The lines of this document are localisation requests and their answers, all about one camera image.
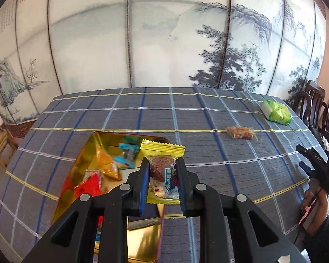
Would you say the red snack packet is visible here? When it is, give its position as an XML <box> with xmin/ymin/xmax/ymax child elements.
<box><xmin>73</xmin><ymin>170</ymin><xmax>111</xmax><ymax>225</ymax></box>

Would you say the orange snack packet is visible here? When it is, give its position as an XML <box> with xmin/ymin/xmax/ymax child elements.
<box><xmin>95</xmin><ymin>145</ymin><xmax>122</xmax><ymax>181</ymax></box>

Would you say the teal candy wrapper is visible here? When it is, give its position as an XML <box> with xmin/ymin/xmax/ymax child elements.
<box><xmin>114</xmin><ymin>142</ymin><xmax>139</xmax><ymax>169</ymax></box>

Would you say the yellow date candy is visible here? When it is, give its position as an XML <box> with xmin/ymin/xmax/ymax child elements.
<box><xmin>140</xmin><ymin>139</ymin><xmax>186</xmax><ymax>204</ymax></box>

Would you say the navy white snack pack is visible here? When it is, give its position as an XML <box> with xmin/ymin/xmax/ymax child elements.
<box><xmin>127</xmin><ymin>204</ymin><xmax>165</xmax><ymax>230</ymax></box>

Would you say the person's right hand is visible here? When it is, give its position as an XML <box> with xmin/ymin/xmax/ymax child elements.
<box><xmin>301</xmin><ymin>179</ymin><xmax>329</xmax><ymax>236</ymax></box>

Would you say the dark wooden chair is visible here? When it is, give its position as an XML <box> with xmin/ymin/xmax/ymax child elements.
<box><xmin>292</xmin><ymin>80</ymin><xmax>329</xmax><ymax>154</ymax></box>

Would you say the green tissue pack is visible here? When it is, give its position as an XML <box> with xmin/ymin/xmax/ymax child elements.
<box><xmin>261</xmin><ymin>99</ymin><xmax>292</xmax><ymax>125</ymax></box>

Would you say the plaid blue tablecloth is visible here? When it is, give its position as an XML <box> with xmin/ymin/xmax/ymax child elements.
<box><xmin>0</xmin><ymin>87</ymin><xmax>320</xmax><ymax>262</ymax></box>

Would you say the red toffee tin box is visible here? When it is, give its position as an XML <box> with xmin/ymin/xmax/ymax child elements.
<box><xmin>52</xmin><ymin>131</ymin><xmax>168</xmax><ymax>262</ymax></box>

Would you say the light wooden chair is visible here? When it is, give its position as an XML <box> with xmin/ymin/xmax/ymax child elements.
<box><xmin>0</xmin><ymin>109</ymin><xmax>19</xmax><ymax>169</ymax></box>

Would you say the painted folding screen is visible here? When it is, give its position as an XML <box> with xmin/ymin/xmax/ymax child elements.
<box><xmin>0</xmin><ymin>0</ymin><xmax>326</xmax><ymax>124</ymax></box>

